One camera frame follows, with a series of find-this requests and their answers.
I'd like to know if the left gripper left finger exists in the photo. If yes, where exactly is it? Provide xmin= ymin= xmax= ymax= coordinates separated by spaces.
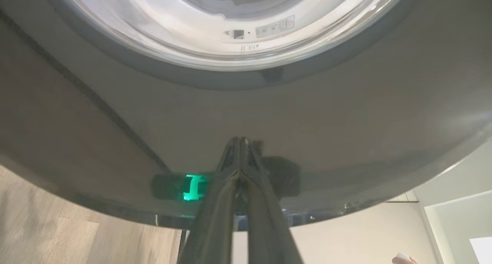
xmin=178 ymin=137 xmax=241 ymax=264

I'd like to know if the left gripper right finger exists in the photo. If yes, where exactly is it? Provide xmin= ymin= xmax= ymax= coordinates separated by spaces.
xmin=241 ymin=138 xmax=304 ymax=264

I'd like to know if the pale teal cabinet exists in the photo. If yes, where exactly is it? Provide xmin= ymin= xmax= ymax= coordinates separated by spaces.
xmin=423 ymin=190 xmax=492 ymax=264

